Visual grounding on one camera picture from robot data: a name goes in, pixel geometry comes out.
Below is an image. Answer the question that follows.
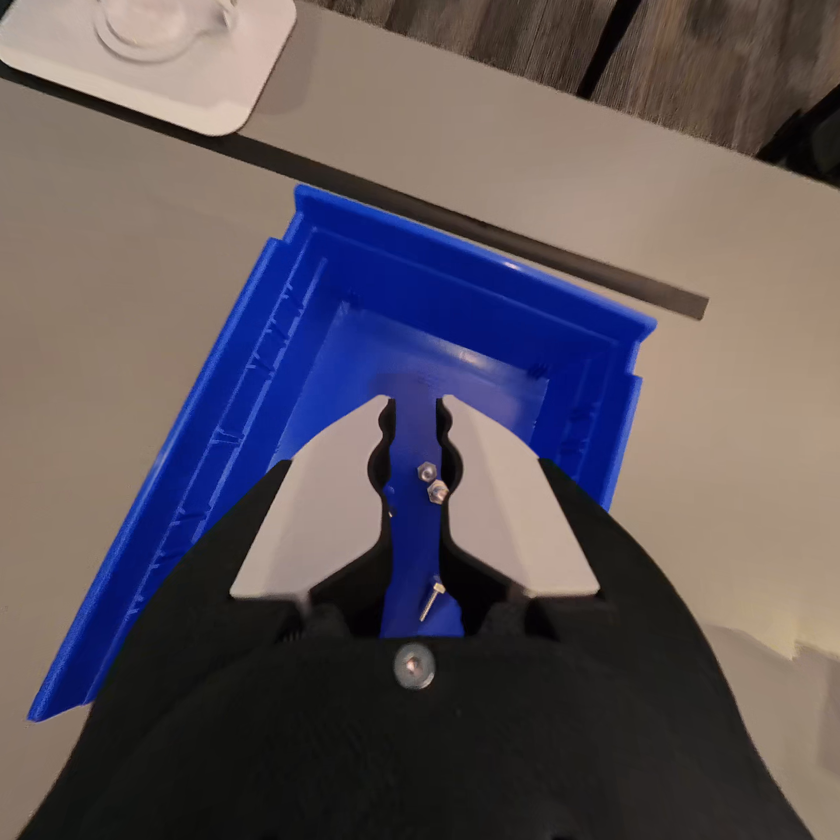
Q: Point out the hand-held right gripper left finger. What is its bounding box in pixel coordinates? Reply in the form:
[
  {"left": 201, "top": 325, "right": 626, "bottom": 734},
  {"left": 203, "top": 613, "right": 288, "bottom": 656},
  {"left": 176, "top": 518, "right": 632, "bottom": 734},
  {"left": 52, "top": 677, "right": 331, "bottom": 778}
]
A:
[{"left": 228, "top": 394, "right": 397, "bottom": 602}]

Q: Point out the blue plastic bin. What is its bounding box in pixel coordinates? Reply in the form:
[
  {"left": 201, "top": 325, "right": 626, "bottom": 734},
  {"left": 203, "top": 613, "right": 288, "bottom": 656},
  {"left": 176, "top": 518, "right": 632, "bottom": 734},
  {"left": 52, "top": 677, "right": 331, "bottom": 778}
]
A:
[{"left": 26, "top": 184, "right": 658, "bottom": 724}]

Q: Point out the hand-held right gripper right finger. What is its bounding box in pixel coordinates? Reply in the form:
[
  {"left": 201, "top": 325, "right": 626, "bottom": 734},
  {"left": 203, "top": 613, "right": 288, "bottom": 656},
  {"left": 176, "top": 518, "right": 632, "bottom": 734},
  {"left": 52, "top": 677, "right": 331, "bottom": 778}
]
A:
[{"left": 436, "top": 394, "right": 602, "bottom": 601}]

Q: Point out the white board stand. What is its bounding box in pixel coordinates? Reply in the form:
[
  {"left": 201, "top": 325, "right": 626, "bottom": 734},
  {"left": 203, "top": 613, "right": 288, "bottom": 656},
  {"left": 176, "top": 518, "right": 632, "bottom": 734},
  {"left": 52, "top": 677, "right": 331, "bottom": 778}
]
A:
[{"left": 0, "top": 0, "right": 298, "bottom": 137}]

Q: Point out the thin silver bolt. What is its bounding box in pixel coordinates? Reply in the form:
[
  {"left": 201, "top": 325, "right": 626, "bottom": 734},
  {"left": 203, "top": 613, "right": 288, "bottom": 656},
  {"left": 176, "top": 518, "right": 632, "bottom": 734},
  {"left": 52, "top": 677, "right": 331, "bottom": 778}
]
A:
[{"left": 419, "top": 575, "right": 449, "bottom": 623}]

